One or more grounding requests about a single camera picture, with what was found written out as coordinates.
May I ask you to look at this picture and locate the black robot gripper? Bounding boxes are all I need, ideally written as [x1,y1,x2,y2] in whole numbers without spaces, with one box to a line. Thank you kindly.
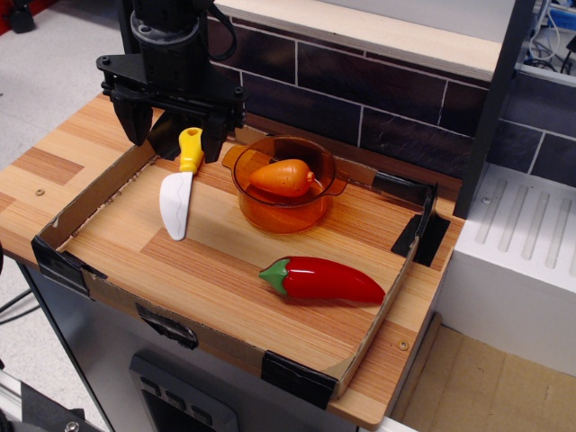
[96,27,247,164]

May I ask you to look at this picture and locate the orange toy carrot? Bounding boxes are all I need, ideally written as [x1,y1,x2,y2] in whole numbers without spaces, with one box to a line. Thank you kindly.
[249,158,315,198]

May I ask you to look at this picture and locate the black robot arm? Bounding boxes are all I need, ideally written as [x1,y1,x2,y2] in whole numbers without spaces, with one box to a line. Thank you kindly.
[96,1,248,163]

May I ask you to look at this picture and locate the orange transparent plastic pot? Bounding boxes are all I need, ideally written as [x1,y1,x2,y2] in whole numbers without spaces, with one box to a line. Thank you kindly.
[222,136,348,234]

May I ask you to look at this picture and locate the red toy chili pepper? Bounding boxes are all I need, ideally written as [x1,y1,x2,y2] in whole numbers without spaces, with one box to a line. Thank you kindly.
[258,256,385,304]

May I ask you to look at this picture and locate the grey oven control panel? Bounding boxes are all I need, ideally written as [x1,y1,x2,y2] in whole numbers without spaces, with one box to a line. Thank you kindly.
[130,355,240,432]

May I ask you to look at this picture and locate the light wooden shelf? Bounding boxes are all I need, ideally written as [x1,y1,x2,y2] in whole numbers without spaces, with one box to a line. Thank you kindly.
[216,0,502,81]

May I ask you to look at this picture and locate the white ridged sink drainboard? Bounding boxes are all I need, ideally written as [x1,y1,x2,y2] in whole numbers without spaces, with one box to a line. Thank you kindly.
[437,165,575,375]

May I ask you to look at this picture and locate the yellow handled white toy knife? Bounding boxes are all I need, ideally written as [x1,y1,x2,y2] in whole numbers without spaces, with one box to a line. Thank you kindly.
[159,128,204,241]

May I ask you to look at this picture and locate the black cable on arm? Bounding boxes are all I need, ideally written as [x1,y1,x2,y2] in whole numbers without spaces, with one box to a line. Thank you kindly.
[206,4,238,62]

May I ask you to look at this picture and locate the black cables on floor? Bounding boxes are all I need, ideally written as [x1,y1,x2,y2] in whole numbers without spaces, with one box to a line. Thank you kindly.
[0,287,41,325]

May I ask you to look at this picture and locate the grey vertical post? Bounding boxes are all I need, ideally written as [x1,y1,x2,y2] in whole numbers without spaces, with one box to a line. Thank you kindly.
[453,1,536,219]

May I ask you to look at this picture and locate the white cables top right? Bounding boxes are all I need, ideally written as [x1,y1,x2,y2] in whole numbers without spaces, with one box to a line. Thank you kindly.
[524,0,576,76]

